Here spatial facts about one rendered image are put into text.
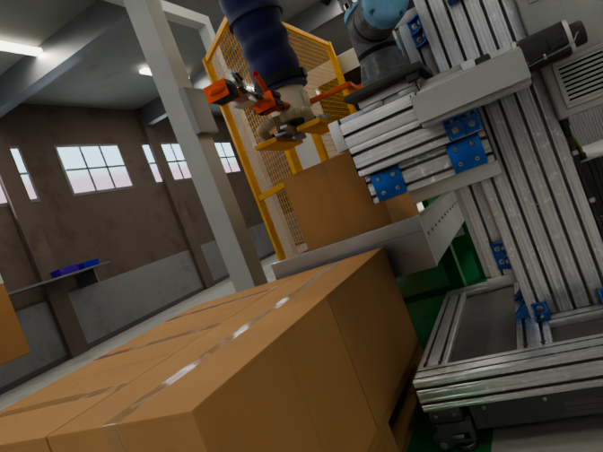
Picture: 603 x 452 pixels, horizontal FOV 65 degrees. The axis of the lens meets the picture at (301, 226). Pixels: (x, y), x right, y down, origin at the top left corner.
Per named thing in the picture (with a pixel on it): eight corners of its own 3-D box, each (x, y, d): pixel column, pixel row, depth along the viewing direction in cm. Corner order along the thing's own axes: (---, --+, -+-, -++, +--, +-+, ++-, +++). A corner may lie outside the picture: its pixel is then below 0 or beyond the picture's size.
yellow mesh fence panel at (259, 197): (297, 324, 359) (197, 63, 354) (309, 318, 364) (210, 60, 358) (355, 332, 281) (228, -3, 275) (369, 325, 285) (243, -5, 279)
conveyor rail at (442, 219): (476, 194, 393) (467, 172, 392) (482, 192, 390) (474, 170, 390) (425, 266, 187) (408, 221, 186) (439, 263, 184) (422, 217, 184)
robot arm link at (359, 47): (389, 51, 143) (374, 9, 142) (403, 33, 129) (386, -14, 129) (353, 65, 142) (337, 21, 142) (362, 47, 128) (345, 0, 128)
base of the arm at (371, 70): (418, 74, 140) (406, 42, 140) (408, 67, 127) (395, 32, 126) (371, 96, 147) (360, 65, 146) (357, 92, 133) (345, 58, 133)
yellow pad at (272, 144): (284, 151, 221) (281, 141, 221) (303, 143, 218) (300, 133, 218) (255, 151, 189) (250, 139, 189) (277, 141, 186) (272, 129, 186)
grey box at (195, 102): (213, 134, 314) (196, 91, 313) (219, 131, 312) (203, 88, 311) (195, 134, 296) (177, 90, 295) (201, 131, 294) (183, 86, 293)
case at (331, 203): (352, 237, 265) (326, 170, 264) (420, 213, 248) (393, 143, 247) (313, 263, 211) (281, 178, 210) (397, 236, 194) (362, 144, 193)
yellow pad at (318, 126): (321, 134, 215) (317, 125, 214) (341, 126, 211) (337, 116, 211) (297, 132, 183) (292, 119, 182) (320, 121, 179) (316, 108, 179)
